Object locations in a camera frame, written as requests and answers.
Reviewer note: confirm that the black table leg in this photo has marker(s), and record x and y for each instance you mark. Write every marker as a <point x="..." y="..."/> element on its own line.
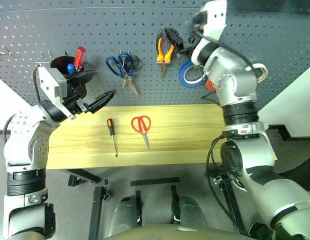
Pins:
<point x="96" y="212"/>
<point x="231" y="200"/>

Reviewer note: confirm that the grey robot torso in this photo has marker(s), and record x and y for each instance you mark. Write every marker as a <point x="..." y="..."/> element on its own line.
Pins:
<point x="180" y="232"/>

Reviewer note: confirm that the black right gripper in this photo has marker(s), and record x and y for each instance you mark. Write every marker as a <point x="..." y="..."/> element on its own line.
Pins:
<point x="196" y="27"/>

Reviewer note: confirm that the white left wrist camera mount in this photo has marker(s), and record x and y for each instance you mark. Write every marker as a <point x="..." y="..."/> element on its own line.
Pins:
<point x="48" y="85"/>

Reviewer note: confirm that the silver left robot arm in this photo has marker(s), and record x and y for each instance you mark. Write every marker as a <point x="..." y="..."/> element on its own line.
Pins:
<point x="25" y="130"/>

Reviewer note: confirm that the black floor tape strip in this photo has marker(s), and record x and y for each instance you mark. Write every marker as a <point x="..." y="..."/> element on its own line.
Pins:
<point x="155" y="181"/>

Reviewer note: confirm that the black table frame bar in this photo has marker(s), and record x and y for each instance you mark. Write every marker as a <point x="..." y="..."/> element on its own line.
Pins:
<point x="82" y="175"/>

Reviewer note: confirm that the silver double pegboard hook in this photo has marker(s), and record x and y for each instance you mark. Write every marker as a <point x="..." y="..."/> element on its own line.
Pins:
<point x="45" y="58"/>

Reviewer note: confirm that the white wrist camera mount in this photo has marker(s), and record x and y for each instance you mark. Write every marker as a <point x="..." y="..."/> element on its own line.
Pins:
<point x="48" y="85"/>
<point x="215" y="17"/>

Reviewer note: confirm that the silver robot leg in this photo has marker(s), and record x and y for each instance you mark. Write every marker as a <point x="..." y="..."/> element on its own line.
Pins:
<point x="126" y="212"/>
<point x="190" y="210"/>

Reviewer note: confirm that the silver left robot leg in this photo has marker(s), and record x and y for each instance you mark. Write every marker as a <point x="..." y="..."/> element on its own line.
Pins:
<point x="126" y="212"/>

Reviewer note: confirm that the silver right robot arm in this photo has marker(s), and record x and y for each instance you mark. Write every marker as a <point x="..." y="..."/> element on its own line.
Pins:
<point x="235" y="82"/>

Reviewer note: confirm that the silver right robot leg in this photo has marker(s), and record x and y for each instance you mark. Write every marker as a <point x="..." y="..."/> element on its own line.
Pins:
<point x="190" y="210"/>

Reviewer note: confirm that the red and black tool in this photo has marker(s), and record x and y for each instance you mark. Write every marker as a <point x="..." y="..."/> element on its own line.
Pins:
<point x="210" y="85"/>

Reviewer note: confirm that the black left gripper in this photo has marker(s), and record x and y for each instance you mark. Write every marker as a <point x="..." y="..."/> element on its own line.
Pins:
<point x="72" y="100"/>

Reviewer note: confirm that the white tape roll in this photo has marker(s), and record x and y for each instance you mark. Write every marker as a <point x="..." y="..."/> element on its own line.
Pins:
<point x="262" y="68"/>

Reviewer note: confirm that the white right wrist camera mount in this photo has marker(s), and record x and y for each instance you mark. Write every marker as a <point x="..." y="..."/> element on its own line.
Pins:
<point x="215" y="17"/>

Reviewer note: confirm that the orange and black screwdriver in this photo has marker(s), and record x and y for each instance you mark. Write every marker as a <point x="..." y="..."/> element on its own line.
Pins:
<point x="111" y="128"/>

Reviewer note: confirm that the black plastic tool cup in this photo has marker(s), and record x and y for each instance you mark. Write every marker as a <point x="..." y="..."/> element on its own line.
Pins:
<point x="81" y="80"/>

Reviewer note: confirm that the blue tape roll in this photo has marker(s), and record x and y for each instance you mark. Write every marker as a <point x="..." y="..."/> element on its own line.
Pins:
<point x="182" y="72"/>

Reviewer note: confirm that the grey metal pegboard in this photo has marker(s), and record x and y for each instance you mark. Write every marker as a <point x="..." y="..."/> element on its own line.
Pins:
<point x="145" y="20"/>

